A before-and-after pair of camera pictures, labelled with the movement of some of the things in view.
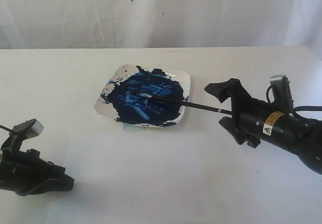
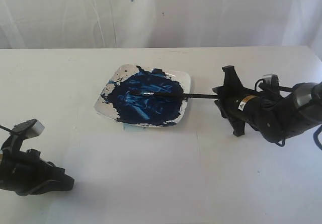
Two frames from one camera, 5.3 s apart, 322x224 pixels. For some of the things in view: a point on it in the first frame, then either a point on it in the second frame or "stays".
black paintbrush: x=183 y=101 to x=174 y=94
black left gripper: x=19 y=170 stays
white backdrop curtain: x=94 y=15 stays
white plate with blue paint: x=123 y=97 stays
